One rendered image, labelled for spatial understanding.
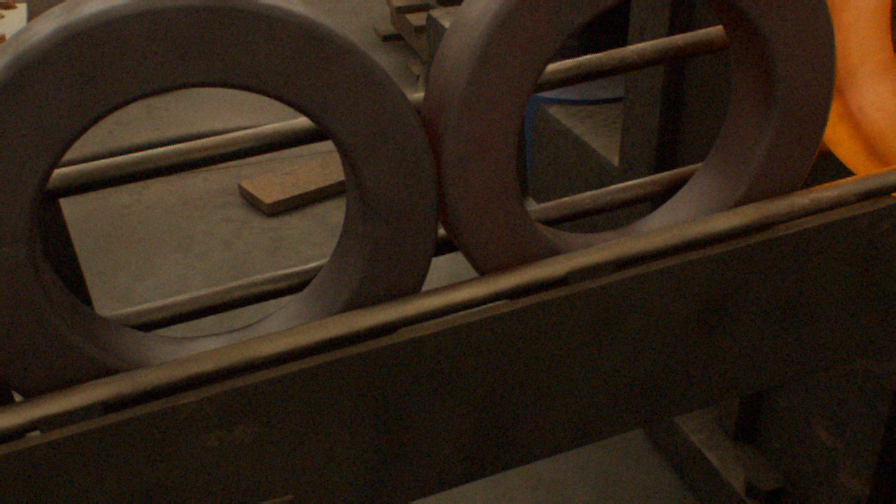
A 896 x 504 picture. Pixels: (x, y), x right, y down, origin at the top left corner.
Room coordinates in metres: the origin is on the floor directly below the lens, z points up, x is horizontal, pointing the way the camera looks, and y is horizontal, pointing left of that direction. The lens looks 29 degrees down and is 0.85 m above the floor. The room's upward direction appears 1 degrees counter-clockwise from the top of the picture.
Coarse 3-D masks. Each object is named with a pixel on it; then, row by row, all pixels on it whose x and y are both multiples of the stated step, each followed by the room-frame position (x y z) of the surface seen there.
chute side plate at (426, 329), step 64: (704, 256) 0.37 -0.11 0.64; (768, 256) 0.38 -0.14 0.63; (832, 256) 0.39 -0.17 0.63; (448, 320) 0.34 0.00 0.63; (512, 320) 0.34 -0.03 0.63; (576, 320) 0.35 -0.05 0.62; (640, 320) 0.36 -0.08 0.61; (704, 320) 0.37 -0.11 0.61; (768, 320) 0.38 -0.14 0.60; (832, 320) 0.39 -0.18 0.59; (256, 384) 0.31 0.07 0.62; (320, 384) 0.31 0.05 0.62; (384, 384) 0.32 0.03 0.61; (448, 384) 0.33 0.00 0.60; (512, 384) 0.34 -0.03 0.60; (576, 384) 0.35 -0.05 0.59; (640, 384) 0.36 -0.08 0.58; (704, 384) 0.37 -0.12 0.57; (768, 384) 0.38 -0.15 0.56; (0, 448) 0.28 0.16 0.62; (64, 448) 0.28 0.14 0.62; (128, 448) 0.29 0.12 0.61; (192, 448) 0.30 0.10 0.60; (256, 448) 0.31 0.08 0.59; (320, 448) 0.31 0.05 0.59; (384, 448) 0.32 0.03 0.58; (448, 448) 0.33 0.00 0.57; (512, 448) 0.34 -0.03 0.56; (576, 448) 0.35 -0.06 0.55
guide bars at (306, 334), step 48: (816, 192) 0.40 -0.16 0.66; (864, 192) 0.40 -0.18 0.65; (624, 240) 0.37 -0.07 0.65; (672, 240) 0.37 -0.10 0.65; (720, 240) 0.38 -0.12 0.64; (480, 288) 0.34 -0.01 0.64; (528, 288) 0.35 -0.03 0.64; (288, 336) 0.32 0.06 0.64; (336, 336) 0.32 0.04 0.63; (96, 384) 0.30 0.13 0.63; (144, 384) 0.30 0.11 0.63; (192, 384) 0.31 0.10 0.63; (0, 432) 0.28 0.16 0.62
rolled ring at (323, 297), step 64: (128, 0) 0.33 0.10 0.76; (192, 0) 0.33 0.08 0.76; (256, 0) 0.34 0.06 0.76; (0, 64) 0.32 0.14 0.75; (64, 64) 0.32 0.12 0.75; (128, 64) 0.32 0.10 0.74; (192, 64) 0.33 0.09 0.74; (256, 64) 0.34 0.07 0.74; (320, 64) 0.34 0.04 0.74; (0, 128) 0.31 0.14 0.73; (64, 128) 0.32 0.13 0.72; (320, 128) 0.35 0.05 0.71; (384, 128) 0.35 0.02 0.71; (0, 192) 0.31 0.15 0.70; (384, 192) 0.35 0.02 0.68; (0, 256) 0.31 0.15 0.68; (384, 256) 0.35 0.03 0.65; (0, 320) 0.31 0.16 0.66; (64, 320) 0.31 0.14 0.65; (64, 384) 0.31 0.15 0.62
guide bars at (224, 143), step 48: (624, 48) 0.46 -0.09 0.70; (672, 48) 0.46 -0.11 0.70; (720, 48) 0.47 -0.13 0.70; (192, 144) 0.39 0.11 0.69; (240, 144) 0.40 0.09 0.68; (288, 144) 0.40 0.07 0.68; (48, 192) 0.37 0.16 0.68; (624, 192) 0.43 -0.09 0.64; (672, 192) 0.44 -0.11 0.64; (48, 240) 0.37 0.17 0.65; (240, 288) 0.37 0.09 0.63; (288, 288) 0.38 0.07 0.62
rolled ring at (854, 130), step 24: (840, 0) 0.46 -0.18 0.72; (864, 0) 0.46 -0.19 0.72; (888, 0) 0.46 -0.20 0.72; (840, 24) 0.45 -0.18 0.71; (864, 24) 0.46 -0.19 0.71; (888, 24) 0.46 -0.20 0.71; (840, 48) 0.45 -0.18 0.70; (864, 48) 0.45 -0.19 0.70; (888, 48) 0.45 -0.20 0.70; (840, 72) 0.45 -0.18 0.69; (864, 72) 0.45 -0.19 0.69; (888, 72) 0.45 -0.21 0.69; (840, 96) 0.44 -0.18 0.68; (864, 96) 0.44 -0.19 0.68; (888, 96) 0.45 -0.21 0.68; (840, 120) 0.45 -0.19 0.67; (864, 120) 0.44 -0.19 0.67; (888, 120) 0.44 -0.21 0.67; (840, 144) 0.45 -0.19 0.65; (864, 144) 0.44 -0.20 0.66; (888, 144) 0.44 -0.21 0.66; (864, 168) 0.45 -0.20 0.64
